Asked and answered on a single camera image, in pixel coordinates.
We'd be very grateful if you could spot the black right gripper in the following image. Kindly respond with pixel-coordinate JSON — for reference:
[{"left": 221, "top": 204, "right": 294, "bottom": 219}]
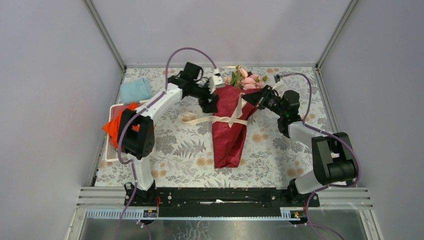
[{"left": 241, "top": 85, "right": 286, "bottom": 118}]

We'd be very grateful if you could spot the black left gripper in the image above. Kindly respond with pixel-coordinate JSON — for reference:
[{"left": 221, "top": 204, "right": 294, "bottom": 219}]
[{"left": 188, "top": 79, "right": 218, "bottom": 113}]

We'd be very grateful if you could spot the cream ribbon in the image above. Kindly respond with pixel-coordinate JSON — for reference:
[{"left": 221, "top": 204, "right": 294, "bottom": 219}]
[{"left": 177, "top": 93, "right": 248, "bottom": 128}]

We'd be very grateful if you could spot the dark red wrapping paper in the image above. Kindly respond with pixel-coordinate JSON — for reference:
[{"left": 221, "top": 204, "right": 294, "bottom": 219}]
[{"left": 212, "top": 85, "right": 260, "bottom": 169}]

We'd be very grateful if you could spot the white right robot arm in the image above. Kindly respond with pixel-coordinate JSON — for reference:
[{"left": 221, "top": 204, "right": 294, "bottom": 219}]
[{"left": 242, "top": 85, "right": 360, "bottom": 206}]

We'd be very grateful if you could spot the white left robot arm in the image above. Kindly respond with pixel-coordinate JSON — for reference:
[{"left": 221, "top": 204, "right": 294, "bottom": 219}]
[{"left": 117, "top": 62, "right": 226, "bottom": 206}]

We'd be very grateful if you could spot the light blue cloth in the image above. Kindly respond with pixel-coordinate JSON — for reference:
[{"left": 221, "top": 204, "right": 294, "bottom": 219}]
[{"left": 119, "top": 77, "right": 152, "bottom": 104}]

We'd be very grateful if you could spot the orange cloth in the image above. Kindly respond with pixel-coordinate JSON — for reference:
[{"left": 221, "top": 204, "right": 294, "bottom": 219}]
[{"left": 102, "top": 102, "right": 141, "bottom": 149}]

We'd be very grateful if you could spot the white perforated plastic basket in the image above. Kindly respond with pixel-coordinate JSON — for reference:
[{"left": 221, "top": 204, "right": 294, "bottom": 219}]
[{"left": 102, "top": 100, "right": 148, "bottom": 162}]

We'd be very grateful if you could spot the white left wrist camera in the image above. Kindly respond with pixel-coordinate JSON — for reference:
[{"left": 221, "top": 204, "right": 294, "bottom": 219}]
[{"left": 208, "top": 68, "right": 226, "bottom": 94}]

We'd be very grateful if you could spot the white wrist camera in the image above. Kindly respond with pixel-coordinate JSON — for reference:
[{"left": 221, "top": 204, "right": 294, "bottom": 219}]
[
  {"left": 208, "top": 68, "right": 226, "bottom": 94},
  {"left": 272, "top": 74, "right": 286, "bottom": 90}
]

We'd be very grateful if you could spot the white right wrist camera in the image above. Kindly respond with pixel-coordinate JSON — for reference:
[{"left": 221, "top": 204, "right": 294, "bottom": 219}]
[{"left": 272, "top": 74, "right": 286, "bottom": 90}]

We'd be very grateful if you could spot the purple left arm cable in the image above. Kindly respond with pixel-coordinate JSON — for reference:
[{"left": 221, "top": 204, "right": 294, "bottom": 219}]
[{"left": 114, "top": 47, "right": 220, "bottom": 240}]

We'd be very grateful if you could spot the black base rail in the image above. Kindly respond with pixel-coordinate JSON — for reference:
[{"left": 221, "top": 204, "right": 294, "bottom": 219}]
[{"left": 124, "top": 182, "right": 320, "bottom": 218}]

